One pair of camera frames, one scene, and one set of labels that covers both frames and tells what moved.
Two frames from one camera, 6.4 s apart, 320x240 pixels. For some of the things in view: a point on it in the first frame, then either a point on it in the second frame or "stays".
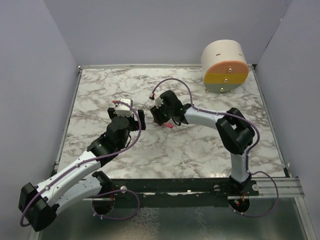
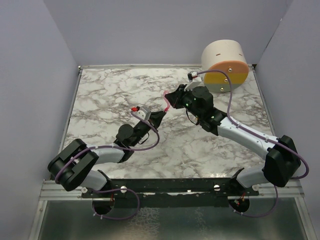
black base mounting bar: [180, 188] stays
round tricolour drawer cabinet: [225, 65] stays
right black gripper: [158, 119] -> [175, 98]
